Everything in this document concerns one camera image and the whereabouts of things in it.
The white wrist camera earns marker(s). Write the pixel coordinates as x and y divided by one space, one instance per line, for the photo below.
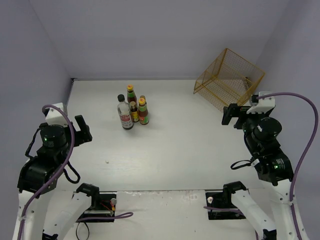
53 117
259 104

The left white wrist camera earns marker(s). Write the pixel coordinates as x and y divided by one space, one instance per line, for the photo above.
53 117

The clear bottle black cap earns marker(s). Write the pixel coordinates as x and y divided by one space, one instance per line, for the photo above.
124 112

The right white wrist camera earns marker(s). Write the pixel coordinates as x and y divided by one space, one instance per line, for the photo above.
259 104

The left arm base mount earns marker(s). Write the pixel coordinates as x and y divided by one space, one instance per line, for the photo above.
102 210

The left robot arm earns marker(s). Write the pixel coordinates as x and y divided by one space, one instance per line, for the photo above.
38 179

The green-label sauce bottle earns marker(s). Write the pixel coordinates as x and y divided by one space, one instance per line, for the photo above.
131 96
143 111

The yellow wire basket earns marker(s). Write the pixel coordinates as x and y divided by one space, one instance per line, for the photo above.
229 79

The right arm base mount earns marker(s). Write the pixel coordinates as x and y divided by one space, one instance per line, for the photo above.
223 210

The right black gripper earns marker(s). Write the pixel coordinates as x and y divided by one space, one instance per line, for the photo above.
231 114

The small yellow-label brown bottle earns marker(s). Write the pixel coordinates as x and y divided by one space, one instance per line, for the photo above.
134 111

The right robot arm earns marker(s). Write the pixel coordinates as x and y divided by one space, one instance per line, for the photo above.
274 170

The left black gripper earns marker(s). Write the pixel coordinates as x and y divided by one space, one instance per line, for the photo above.
81 128

